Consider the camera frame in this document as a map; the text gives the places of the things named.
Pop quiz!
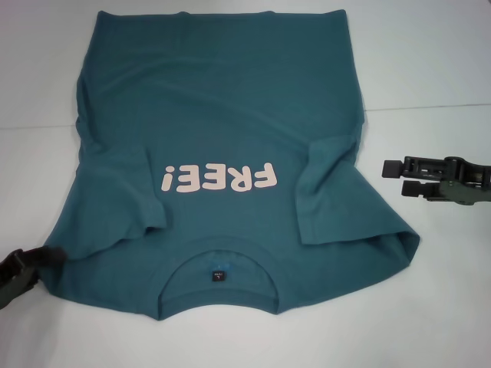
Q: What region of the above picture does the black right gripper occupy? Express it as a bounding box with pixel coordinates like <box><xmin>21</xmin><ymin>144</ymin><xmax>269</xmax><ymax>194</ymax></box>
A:
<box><xmin>382</xmin><ymin>155</ymin><xmax>491</xmax><ymax>207</ymax></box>

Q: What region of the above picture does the teal blue FREE t-shirt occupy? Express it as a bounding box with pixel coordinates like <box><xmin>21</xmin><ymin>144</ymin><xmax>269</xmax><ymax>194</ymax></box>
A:
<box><xmin>36</xmin><ymin>9</ymin><xmax>421</xmax><ymax>323</ymax></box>

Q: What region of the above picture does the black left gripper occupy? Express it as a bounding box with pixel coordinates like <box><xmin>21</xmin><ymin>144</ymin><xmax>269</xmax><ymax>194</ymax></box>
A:
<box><xmin>0</xmin><ymin>246</ymin><xmax>67</xmax><ymax>310</ymax></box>

